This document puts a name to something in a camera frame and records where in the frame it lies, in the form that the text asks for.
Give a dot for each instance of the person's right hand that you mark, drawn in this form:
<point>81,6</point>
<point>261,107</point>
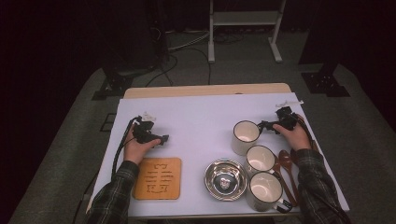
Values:
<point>295,137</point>

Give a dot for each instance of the white paper table cover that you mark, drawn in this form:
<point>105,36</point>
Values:
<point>202,124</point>

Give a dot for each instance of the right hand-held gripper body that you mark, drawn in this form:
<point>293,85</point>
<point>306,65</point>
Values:
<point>285,119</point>

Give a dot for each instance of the white metal stand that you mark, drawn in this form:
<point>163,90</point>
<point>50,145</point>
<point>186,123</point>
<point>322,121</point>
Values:
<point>243,18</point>

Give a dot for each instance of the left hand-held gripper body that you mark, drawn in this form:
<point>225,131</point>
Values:
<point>143,132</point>

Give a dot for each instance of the white mug with black rim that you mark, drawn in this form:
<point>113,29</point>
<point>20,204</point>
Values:
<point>264,189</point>
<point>244,137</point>
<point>260,160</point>

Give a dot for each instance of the person's left hand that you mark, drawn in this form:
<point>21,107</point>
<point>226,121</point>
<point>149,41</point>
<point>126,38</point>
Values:
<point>137,151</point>

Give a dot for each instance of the black stand base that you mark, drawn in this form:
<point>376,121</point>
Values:
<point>323,84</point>
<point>115,84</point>

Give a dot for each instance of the square wooden coaster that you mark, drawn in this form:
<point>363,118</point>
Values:
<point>157,178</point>

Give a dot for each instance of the stainless steel bowl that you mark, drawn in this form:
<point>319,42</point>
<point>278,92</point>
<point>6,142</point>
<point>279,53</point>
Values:
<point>225,180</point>

